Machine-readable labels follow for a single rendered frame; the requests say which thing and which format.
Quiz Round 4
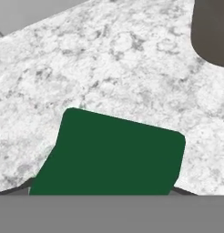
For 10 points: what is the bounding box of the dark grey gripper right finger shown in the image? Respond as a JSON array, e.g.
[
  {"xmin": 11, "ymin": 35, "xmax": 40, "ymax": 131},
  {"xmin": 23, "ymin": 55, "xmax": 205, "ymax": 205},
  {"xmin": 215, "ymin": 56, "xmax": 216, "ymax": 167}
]
[{"xmin": 168, "ymin": 186, "xmax": 199, "ymax": 197}]

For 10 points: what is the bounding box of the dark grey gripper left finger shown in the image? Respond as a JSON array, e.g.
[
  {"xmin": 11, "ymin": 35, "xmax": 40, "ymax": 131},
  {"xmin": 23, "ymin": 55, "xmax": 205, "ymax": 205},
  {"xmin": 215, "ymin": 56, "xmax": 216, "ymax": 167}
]
[{"xmin": 0, "ymin": 177, "xmax": 37, "ymax": 197}]

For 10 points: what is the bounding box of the dark green sponge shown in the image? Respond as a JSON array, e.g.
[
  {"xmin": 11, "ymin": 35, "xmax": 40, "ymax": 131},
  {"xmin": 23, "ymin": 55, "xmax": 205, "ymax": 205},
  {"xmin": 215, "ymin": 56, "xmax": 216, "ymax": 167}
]
[{"xmin": 28, "ymin": 106, "xmax": 187, "ymax": 197}]

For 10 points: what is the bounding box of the dark brown rounded cutting board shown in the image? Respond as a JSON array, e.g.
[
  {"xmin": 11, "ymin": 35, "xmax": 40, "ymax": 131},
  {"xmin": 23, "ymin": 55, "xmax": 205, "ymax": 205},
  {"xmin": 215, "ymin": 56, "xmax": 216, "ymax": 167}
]
[{"xmin": 190, "ymin": 0, "xmax": 224, "ymax": 68}]

